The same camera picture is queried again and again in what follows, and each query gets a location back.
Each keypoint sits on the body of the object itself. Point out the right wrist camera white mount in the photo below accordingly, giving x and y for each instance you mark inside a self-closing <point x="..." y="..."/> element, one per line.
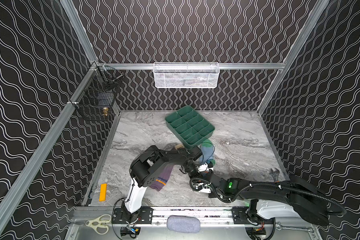
<point x="200" y="187"/>

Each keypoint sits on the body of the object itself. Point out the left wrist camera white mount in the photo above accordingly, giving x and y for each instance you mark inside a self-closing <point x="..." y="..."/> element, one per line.
<point x="205" y="168"/>

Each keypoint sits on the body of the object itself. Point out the adjustable wrench orange handle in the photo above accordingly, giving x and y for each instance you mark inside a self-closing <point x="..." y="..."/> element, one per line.
<point x="274" y="172"/>

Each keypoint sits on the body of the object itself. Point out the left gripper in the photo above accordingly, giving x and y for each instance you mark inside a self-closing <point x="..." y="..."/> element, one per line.
<point x="193" y="154"/>

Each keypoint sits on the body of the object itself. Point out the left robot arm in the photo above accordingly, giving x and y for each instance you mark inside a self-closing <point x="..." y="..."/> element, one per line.
<point x="149" y="165"/>

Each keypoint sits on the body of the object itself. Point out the blue sock orange cuff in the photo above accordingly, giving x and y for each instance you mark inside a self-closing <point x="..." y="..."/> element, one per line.
<point x="208" y="150"/>

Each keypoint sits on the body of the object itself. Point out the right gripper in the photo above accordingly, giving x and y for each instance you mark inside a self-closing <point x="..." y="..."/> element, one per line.
<point x="198" y="173"/>

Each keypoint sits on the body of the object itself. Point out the scissors cream handles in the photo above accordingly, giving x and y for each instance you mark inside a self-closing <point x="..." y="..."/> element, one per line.
<point x="100" y="224"/>

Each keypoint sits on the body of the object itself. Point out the silver combination wrench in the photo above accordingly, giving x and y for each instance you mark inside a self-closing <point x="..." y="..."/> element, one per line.
<point x="280" y="227"/>

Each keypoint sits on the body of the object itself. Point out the green compartment tray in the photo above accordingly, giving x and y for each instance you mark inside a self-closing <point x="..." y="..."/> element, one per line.
<point x="189" y="126"/>

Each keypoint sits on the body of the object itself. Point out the white wire basket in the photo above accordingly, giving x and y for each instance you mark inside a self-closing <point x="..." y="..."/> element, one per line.
<point x="182" y="75"/>

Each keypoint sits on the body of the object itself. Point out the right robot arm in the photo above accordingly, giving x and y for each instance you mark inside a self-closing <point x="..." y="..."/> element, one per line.
<point x="310" y="203"/>

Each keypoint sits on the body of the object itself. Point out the front aluminium rail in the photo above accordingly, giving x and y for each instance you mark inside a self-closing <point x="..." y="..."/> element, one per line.
<point x="157" y="216"/>

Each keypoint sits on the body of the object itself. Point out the grey cloth pad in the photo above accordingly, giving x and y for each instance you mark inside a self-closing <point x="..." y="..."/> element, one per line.
<point x="183" y="224"/>

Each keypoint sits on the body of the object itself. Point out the yellow block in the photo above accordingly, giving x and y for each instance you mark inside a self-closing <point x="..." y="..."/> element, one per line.
<point x="103" y="192"/>

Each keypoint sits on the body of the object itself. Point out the black wire basket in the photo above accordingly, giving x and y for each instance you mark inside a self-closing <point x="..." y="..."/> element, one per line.
<point x="101" y="91"/>

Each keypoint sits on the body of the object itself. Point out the brass padlock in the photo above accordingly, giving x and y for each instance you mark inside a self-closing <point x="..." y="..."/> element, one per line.
<point x="105" y="111"/>

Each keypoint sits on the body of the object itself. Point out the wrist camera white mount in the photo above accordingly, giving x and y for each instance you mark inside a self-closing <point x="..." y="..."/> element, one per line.
<point x="200" y="187"/>
<point x="205" y="168"/>

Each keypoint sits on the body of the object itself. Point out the aluminium frame profile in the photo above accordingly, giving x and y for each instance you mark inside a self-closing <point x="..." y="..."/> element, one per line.
<point x="79" y="29"/>

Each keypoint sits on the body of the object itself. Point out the purple sock tan toe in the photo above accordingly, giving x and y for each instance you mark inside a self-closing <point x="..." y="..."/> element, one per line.
<point x="162" y="180"/>

